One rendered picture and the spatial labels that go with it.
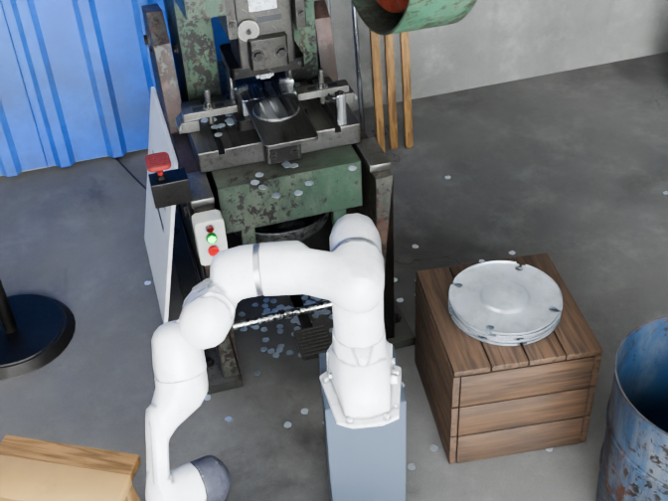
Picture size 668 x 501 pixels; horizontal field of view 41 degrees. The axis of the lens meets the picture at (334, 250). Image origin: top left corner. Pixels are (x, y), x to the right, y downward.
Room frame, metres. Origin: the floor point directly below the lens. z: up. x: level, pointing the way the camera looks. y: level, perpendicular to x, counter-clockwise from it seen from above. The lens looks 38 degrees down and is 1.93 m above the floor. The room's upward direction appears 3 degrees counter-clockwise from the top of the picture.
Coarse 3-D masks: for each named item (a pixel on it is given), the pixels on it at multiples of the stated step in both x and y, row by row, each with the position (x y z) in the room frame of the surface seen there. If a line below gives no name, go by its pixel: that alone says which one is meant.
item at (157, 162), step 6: (150, 156) 1.95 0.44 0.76; (156, 156) 1.95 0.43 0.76; (162, 156) 1.94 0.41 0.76; (168, 156) 1.94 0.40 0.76; (150, 162) 1.92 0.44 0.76; (156, 162) 1.92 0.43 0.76; (162, 162) 1.92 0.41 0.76; (168, 162) 1.91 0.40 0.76; (150, 168) 1.90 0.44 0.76; (156, 168) 1.90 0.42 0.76; (162, 168) 1.90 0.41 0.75; (168, 168) 1.91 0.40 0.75; (162, 174) 1.93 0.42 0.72
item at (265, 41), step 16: (240, 0) 2.14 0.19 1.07; (256, 0) 2.15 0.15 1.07; (272, 0) 2.16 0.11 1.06; (288, 0) 2.17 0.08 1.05; (240, 16) 2.14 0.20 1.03; (256, 16) 2.15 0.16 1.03; (272, 16) 2.16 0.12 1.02; (288, 16) 2.17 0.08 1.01; (240, 32) 2.13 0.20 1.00; (256, 32) 2.14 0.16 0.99; (272, 32) 2.16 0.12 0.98; (288, 32) 2.17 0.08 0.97; (240, 48) 2.14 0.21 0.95; (256, 48) 2.12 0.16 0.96; (272, 48) 2.13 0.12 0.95; (288, 48) 2.17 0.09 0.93; (240, 64) 2.14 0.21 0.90; (256, 64) 2.12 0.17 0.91; (272, 64) 2.13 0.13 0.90; (288, 64) 2.14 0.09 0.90
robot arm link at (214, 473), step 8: (208, 456) 1.31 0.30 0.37; (200, 464) 1.28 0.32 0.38; (208, 464) 1.28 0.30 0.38; (216, 464) 1.28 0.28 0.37; (224, 464) 1.30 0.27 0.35; (200, 472) 1.26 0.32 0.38; (208, 472) 1.26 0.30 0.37; (216, 472) 1.27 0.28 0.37; (224, 472) 1.27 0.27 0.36; (208, 480) 1.25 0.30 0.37; (216, 480) 1.25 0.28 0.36; (224, 480) 1.26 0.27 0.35; (208, 488) 1.24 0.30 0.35; (216, 488) 1.24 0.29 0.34; (224, 488) 1.25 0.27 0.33; (208, 496) 1.23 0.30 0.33; (216, 496) 1.24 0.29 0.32; (224, 496) 1.26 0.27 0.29
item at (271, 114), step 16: (272, 96) 2.19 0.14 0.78; (288, 96) 2.18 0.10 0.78; (256, 112) 2.09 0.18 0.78; (272, 112) 2.09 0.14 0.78; (288, 112) 2.08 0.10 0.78; (304, 112) 2.09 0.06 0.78; (256, 128) 2.02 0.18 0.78; (272, 128) 2.02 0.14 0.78; (288, 128) 2.01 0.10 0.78; (304, 128) 2.01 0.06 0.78; (272, 144) 1.94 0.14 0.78; (288, 144) 1.94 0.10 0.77; (272, 160) 2.05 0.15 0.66; (288, 160) 2.07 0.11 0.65
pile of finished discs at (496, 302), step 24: (480, 264) 1.90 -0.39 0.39; (504, 264) 1.89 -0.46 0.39; (456, 288) 1.81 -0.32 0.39; (480, 288) 1.80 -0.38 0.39; (504, 288) 1.79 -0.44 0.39; (528, 288) 1.79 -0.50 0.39; (552, 288) 1.78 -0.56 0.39; (456, 312) 1.71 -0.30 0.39; (480, 312) 1.71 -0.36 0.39; (504, 312) 1.70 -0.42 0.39; (528, 312) 1.70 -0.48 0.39; (552, 312) 1.69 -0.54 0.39; (480, 336) 1.65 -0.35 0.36; (504, 336) 1.62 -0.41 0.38; (528, 336) 1.62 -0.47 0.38
